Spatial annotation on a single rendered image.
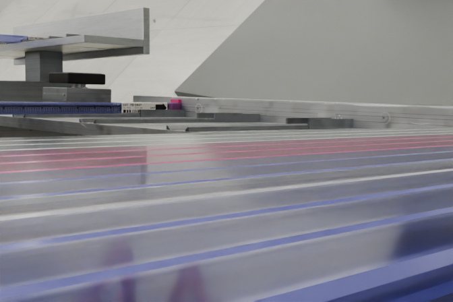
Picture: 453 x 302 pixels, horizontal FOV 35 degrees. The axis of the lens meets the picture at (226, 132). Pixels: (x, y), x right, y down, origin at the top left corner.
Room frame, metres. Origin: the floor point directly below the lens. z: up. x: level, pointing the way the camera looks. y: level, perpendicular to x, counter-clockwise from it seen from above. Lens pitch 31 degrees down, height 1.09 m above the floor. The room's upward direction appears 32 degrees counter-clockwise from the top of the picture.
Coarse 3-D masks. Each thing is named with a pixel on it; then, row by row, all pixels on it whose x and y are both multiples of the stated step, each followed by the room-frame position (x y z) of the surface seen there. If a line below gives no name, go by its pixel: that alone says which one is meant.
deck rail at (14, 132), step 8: (0, 128) 0.69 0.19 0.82; (8, 128) 0.70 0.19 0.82; (16, 128) 0.70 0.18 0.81; (0, 136) 0.69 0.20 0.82; (8, 136) 0.69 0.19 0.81; (16, 136) 0.70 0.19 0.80; (24, 136) 0.70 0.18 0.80; (32, 136) 0.70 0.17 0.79; (40, 136) 0.71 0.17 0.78; (48, 136) 0.71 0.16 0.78
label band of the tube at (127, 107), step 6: (126, 102) 0.67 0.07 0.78; (132, 102) 0.67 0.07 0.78; (138, 102) 0.68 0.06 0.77; (144, 102) 0.68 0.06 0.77; (150, 102) 0.68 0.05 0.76; (156, 102) 0.69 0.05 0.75; (162, 102) 0.69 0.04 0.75; (126, 108) 0.67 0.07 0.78; (132, 108) 0.67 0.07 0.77; (138, 108) 0.67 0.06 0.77; (144, 108) 0.68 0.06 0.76; (150, 108) 0.68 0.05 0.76; (156, 108) 0.68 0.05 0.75; (162, 108) 0.69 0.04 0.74
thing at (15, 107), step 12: (0, 108) 0.61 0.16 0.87; (12, 108) 0.61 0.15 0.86; (24, 108) 0.62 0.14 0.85; (36, 108) 0.62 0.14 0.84; (48, 108) 0.63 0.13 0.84; (60, 108) 0.63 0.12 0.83; (72, 108) 0.64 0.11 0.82; (84, 108) 0.65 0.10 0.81; (96, 108) 0.65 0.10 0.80; (108, 108) 0.66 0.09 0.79; (120, 108) 0.66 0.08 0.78; (168, 108) 0.69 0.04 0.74; (180, 108) 0.70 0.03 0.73
